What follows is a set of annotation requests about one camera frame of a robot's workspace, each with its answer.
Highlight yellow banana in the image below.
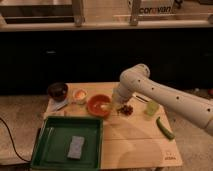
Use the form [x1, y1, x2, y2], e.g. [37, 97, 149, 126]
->
[100, 104, 113, 112]

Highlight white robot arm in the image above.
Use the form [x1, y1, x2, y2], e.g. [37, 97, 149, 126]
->
[112, 64, 213, 136]

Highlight red bowl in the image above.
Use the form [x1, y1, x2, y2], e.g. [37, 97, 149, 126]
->
[87, 94, 111, 117]

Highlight dark brown bowl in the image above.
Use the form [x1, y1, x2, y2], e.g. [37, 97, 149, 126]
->
[47, 82, 68, 102]

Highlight brown dried fruit pile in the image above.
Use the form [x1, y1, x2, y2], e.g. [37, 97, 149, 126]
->
[117, 105, 133, 116]

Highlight green cup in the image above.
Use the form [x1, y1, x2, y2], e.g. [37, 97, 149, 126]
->
[144, 100, 159, 116]

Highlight small glass with orange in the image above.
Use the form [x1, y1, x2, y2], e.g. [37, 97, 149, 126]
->
[72, 89, 87, 105]

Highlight green cucumber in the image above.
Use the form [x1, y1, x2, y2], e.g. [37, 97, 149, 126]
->
[156, 118, 175, 140]

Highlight blue sponge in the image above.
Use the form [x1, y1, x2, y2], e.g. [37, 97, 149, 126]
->
[67, 136, 85, 159]

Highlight knife on cloth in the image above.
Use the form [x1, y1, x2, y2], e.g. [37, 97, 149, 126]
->
[43, 99, 69, 118]

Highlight green plastic tray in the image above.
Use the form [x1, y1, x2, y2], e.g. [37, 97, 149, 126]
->
[30, 116, 103, 171]

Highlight white caravan box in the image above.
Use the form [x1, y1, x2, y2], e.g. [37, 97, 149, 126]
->
[127, 0, 177, 16]

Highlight black handled brush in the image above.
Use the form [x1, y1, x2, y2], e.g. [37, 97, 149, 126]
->
[133, 95, 148, 102]

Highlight black cable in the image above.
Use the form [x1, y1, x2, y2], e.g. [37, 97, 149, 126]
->
[0, 117, 32, 164]

